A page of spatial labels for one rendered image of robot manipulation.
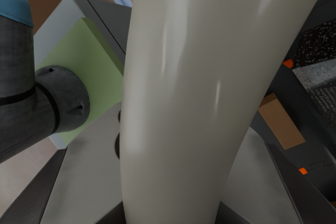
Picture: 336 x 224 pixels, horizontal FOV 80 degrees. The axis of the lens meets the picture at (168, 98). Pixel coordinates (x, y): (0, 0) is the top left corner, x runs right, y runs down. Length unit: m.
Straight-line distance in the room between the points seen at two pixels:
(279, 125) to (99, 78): 1.04
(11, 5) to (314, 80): 0.74
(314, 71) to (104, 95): 0.60
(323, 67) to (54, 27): 0.75
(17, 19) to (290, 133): 1.28
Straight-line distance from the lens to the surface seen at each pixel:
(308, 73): 0.74
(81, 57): 0.57
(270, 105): 1.26
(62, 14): 0.64
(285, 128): 1.33
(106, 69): 0.53
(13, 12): 0.42
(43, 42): 0.70
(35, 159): 2.62
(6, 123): 0.47
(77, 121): 0.59
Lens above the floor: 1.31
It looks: 65 degrees down
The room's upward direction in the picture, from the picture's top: 134 degrees counter-clockwise
